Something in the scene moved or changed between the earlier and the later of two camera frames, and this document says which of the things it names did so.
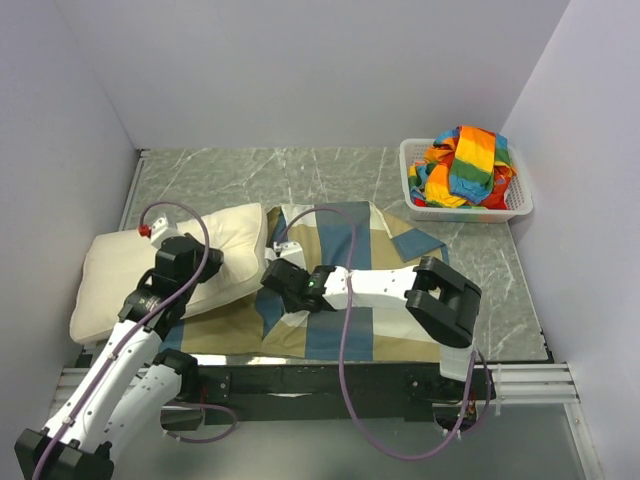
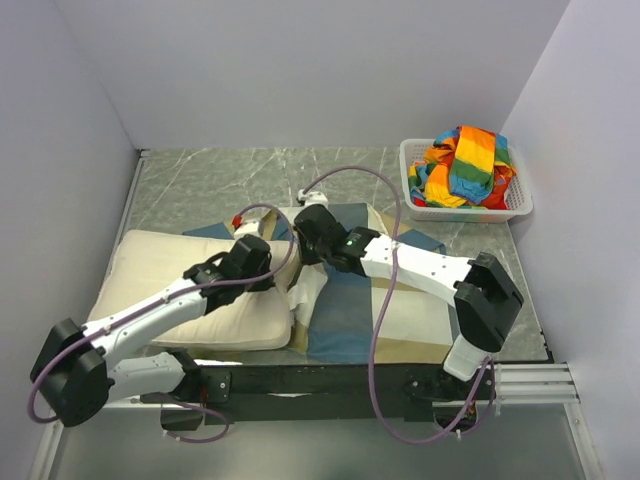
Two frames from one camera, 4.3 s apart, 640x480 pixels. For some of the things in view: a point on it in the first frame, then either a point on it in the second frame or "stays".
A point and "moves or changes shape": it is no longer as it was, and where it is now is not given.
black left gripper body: [211, 267] -> [264, 270]
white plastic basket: [518, 192] stays
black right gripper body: [291, 304] -> [311, 254]
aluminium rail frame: [533, 383] stays
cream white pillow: [110, 265] moves or changes shape
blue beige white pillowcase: [316, 232] -> [216, 231]
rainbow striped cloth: [466, 166] stays
